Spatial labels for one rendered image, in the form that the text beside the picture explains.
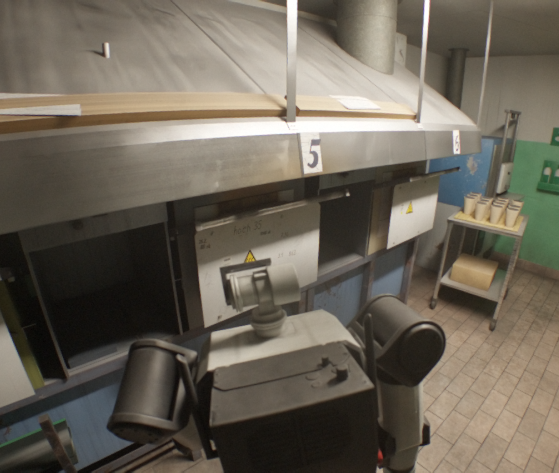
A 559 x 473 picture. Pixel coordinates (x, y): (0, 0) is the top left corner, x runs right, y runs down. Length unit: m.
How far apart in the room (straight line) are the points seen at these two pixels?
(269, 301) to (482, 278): 2.81
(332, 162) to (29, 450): 1.48
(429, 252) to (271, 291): 3.64
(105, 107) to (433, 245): 3.67
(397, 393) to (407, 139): 1.25
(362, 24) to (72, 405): 2.52
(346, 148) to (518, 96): 3.54
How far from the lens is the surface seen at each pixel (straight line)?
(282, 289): 0.53
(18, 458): 1.48
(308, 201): 1.27
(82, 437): 1.70
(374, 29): 2.36
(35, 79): 1.08
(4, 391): 1.25
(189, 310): 1.41
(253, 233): 1.28
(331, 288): 2.07
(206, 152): 0.92
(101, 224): 1.14
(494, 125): 4.68
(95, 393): 1.56
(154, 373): 0.57
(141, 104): 0.92
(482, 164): 3.70
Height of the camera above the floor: 1.71
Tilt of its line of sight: 21 degrees down
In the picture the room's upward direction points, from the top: straight up
